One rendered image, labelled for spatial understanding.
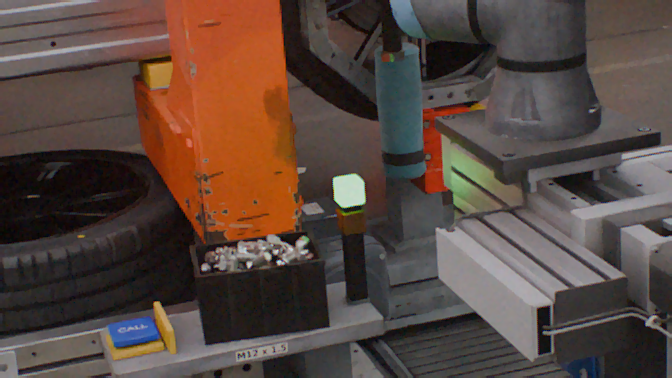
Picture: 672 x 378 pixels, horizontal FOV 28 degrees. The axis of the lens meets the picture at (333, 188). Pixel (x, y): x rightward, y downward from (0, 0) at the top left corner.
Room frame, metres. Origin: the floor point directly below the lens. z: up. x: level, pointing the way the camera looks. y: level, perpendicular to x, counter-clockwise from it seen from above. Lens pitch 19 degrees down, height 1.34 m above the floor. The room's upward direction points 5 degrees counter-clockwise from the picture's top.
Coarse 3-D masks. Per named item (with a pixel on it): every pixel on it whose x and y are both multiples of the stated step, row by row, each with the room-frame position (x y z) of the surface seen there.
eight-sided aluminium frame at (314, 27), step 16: (304, 0) 2.56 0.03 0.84; (320, 0) 2.56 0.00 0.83; (304, 16) 2.58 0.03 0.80; (320, 16) 2.56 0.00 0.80; (304, 32) 2.58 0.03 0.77; (320, 32) 2.56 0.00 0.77; (320, 48) 2.55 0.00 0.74; (336, 48) 2.57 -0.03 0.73; (496, 48) 2.71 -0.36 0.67; (336, 64) 2.57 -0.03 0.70; (352, 64) 2.58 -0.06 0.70; (480, 64) 2.71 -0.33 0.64; (496, 64) 2.66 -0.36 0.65; (352, 80) 2.57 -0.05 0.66; (368, 80) 2.58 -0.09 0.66; (448, 80) 2.68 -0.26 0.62; (464, 80) 2.68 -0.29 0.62; (480, 80) 2.66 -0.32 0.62; (368, 96) 2.59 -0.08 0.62; (432, 96) 2.63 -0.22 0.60; (448, 96) 2.66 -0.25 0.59; (464, 96) 2.64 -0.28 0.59; (480, 96) 2.65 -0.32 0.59
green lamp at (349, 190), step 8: (344, 176) 2.00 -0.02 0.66; (352, 176) 1.99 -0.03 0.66; (336, 184) 1.98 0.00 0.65; (344, 184) 1.96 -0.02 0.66; (352, 184) 1.96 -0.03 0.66; (360, 184) 1.97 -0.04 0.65; (336, 192) 1.98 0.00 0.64; (344, 192) 1.96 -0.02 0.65; (352, 192) 1.96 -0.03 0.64; (360, 192) 1.97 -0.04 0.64; (336, 200) 1.98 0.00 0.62; (344, 200) 1.96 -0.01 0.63; (352, 200) 1.96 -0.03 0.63; (360, 200) 1.97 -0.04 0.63
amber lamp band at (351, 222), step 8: (336, 208) 1.99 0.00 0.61; (336, 216) 1.99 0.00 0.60; (344, 216) 1.96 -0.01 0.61; (352, 216) 1.96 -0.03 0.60; (360, 216) 1.97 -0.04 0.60; (344, 224) 1.96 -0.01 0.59; (352, 224) 1.96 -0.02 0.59; (360, 224) 1.97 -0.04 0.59; (344, 232) 1.96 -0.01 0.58; (352, 232) 1.96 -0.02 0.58; (360, 232) 1.97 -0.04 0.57
